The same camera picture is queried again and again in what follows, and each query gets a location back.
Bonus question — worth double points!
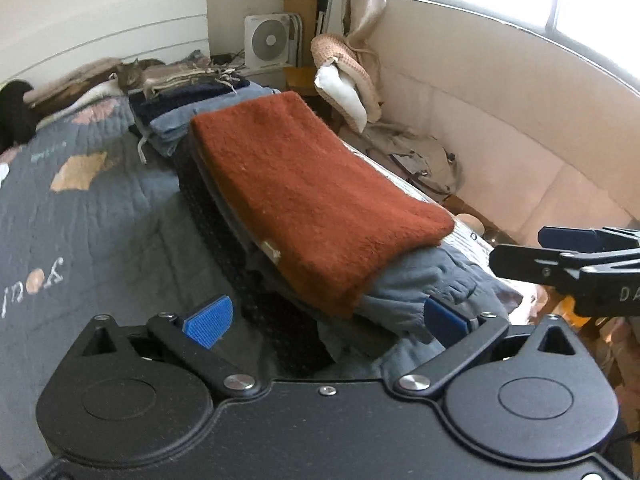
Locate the rust orange fuzzy sweater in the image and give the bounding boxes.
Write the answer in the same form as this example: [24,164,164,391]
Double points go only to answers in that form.
[190,91,454,318]

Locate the stack of folded blue clothes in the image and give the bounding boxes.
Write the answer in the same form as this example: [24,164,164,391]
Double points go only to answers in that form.
[128,70,279,165]

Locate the grey blue folded garment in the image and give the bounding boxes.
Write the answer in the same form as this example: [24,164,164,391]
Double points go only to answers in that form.
[314,243,523,380]

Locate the white quilted mattress pad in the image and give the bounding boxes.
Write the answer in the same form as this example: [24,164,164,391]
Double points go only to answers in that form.
[344,142,538,323]

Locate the dark storage bag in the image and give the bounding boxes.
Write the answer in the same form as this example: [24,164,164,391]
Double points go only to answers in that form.
[171,129,402,380]

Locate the dark grey quilted bedspread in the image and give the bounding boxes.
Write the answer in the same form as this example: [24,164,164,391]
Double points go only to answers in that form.
[1,98,239,478]

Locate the beige canvas backpack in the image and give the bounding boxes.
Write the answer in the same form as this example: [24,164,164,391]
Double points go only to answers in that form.
[361,122,462,200]

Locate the pink white folded cushion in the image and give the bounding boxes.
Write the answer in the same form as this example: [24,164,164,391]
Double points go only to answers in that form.
[310,34,382,133]

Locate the grey cat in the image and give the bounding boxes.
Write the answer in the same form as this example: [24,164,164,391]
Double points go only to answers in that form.
[108,58,166,96]

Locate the black garment on bed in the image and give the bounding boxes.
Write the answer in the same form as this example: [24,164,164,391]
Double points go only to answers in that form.
[0,80,38,152]

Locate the white box fan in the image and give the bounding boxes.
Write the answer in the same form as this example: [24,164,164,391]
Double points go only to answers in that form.
[244,12,304,70]

